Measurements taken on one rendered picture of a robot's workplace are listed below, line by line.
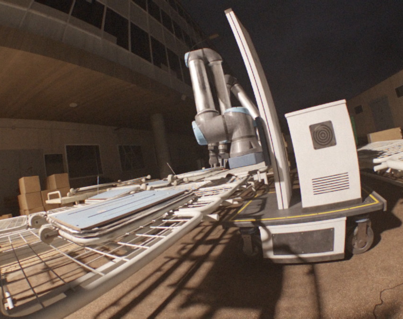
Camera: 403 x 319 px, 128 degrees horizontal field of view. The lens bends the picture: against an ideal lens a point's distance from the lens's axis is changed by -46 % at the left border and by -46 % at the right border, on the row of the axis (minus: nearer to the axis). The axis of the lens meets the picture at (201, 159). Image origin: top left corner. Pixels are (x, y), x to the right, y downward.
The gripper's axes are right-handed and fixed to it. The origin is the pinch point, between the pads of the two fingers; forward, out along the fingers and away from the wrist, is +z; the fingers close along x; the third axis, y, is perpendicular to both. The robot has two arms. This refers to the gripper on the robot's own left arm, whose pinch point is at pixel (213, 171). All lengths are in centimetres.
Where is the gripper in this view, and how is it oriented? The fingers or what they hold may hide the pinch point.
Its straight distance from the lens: 144.9
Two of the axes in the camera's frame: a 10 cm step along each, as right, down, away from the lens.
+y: 3.0, -0.2, 9.5
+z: 0.1, 10.0, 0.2
